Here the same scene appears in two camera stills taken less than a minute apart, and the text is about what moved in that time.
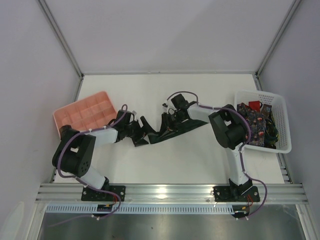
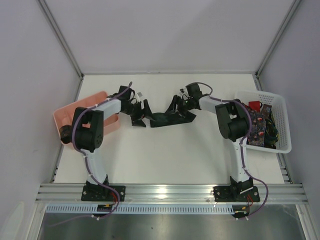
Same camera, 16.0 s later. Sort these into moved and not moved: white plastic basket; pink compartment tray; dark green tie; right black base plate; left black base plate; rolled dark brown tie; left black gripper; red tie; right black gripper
Moved: left black gripper; right black gripper; dark green tie
Not moved: right black base plate; rolled dark brown tie; red tie; white plastic basket; pink compartment tray; left black base plate
